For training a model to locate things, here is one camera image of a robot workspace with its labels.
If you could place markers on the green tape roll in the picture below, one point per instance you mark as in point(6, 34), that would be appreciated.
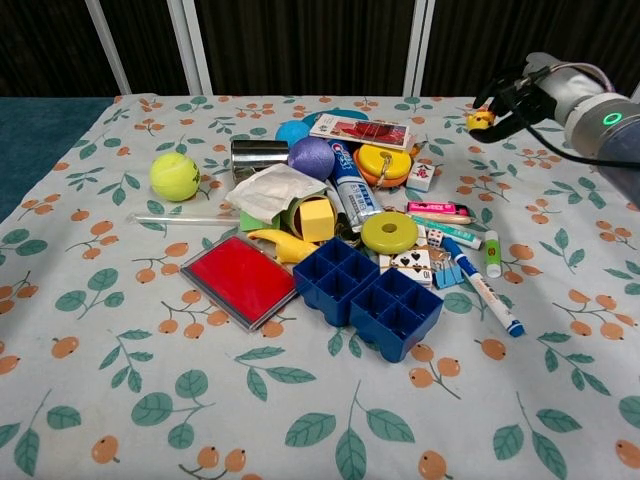
point(289, 216)

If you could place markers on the shiny metal cup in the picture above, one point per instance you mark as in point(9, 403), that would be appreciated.
point(255, 157)

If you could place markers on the blue four-cell plastic block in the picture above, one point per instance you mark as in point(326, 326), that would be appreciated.
point(395, 320)
point(335, 285)

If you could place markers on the small yellow toy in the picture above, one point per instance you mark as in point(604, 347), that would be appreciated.
point(480, 121)

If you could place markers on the yellow tennis ball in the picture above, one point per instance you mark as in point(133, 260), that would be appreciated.
point(175, 177)

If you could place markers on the blue white toothpaste tube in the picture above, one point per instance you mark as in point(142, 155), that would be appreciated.
point(351, 187)

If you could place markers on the blue foam ball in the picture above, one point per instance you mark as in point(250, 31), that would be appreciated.
point(292, 132)

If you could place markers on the blue binder clip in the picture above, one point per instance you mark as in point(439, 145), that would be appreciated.
point(447, 277)

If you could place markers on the white mahjong tile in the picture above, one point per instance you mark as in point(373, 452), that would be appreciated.
point(421, 176)

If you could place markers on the white dice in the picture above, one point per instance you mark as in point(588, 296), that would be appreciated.
point(434, 238)

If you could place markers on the olive disc with hole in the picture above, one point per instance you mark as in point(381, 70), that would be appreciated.
point(372, 237)

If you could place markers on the purple fabric ball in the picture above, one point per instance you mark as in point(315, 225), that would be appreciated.
point(311, 159)

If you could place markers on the white wipe packet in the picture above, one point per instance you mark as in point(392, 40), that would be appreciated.
point(270, 190)

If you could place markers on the teal towel table cover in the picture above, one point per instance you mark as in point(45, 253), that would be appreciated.
point(30, 140)

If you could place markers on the clear plastic straw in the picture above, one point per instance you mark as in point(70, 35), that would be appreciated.
point(185, 219)

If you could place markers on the wooden stick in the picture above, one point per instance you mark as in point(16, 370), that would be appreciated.
point(440, 218)

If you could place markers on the floral print tablecloth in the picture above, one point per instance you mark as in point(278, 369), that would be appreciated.
point(320, 400)

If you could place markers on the yellow orange disc with keyring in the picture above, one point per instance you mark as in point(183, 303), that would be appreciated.
point(375, 160)

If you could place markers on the banded playing card deck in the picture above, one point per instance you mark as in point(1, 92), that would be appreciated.
point(405, 263)

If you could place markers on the pink eraser pack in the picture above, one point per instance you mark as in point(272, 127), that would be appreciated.
point(435, 207)

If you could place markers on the yellow foam cube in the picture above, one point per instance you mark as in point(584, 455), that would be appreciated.
point(316, 220)

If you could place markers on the white green glue stick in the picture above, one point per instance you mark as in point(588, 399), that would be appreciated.
point(492, 255)

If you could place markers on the yellow banana toy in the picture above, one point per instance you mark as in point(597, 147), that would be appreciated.
point(290, 247)

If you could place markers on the white partition frame post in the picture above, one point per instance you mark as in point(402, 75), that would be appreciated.
point(190, 47)
point(110, 47)
point(419, 47)

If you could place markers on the red and white box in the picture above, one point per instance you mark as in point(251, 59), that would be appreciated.
point(360, 131)

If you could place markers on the teal white pen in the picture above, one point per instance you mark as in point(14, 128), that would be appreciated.
point(450, 233)

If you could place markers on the red ink pad case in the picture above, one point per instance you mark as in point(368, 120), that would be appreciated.
point(240, 280)

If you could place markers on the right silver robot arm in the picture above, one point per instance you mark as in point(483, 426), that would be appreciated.
point(617, 145)

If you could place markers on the green sticky note pad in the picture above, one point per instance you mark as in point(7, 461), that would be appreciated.
point(250, 223)

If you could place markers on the white blue marker pen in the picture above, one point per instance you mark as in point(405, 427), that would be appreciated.
point(482, 285)

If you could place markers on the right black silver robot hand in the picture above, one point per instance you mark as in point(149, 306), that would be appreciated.
point(540, 100)

